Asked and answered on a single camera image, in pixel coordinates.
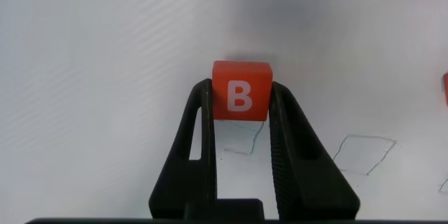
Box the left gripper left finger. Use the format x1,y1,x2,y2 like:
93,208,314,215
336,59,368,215
148,78,218,220

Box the orange A letter block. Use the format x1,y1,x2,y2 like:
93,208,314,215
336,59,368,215
442,72,448,106

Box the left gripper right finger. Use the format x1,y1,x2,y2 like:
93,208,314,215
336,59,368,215
267,80,361,221

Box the orange B letter block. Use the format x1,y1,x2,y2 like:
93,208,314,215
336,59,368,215
211,60,274,123

